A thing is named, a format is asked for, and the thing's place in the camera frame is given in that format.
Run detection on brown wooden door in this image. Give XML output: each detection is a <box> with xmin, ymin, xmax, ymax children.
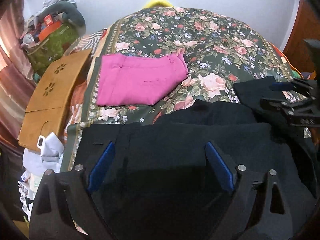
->
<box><xmin>283</xmin><ymin>0</ymin><xmax>319</xmax><ymax>73</ymax></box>

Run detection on yellow bed footboard arch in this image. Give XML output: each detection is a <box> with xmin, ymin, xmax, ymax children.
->
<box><xmin>143</xmin><ymin>0</ymin><xmax>173</xmax><ymax>8</ymax></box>

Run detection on small white smartwatch device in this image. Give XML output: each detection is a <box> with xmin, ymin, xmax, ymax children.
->
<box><xmin>37</xmin><ymin>135</ymin><xmax>46</xmax><ymax>149</ymax></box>

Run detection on black pants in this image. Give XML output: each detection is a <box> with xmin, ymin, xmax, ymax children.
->
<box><xmin>75</xmin><ymin>76</ymin><xmax>318</xmax><ymax>239</ymax></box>

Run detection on grey plush pillow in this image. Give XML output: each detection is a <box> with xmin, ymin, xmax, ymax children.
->
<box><xmin>37</xmin><ymin>1</ymin><xmax>85</xmax><ymax>27</ymax></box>

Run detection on white folded cloth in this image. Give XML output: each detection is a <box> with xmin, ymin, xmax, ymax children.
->
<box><xmin>22</xmin><ymin>132</ymin><xmax>65</xmax><ymax>177</ymax></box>

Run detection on folded pink pants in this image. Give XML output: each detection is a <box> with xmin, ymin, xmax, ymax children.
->
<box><xmin>97</xmin><ymin>53</ymin><xmax>188</xmax><ymax>106</ymax></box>

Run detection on green fabric storage bag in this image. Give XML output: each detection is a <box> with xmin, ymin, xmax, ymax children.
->
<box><xmin>26</xmin><ymin>23</ymin><xmax>79</xmax><ymax>76</ymax></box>

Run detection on striped blanket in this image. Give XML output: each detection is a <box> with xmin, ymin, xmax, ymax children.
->
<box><xmin>63</xmin><ymin>28</ymin><xmax>107</xmax><ymax>56</ymax></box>

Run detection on orange box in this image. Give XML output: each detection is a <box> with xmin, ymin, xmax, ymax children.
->
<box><xmin>39</xmin><ymin>21</ymin><xmax>62</xmax><ymax>41</ymax></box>

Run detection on floral bedspread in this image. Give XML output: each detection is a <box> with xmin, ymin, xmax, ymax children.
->
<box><xmin>61</xmin><ymin>7</ymin><xmax>300</xmax><ymax>171</ymax></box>

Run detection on pink satin curtain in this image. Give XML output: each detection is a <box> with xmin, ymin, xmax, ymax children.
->
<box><xmin>1</xmin><ymin>0</ymin><xmax>35</xmax><ymax>154</ymax></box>

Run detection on wooden lap desk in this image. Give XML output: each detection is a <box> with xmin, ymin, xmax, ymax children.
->
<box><xmin>18</xmin><ymin>49</ymin><xmax>92</xmax><ymax>152</ymax></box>

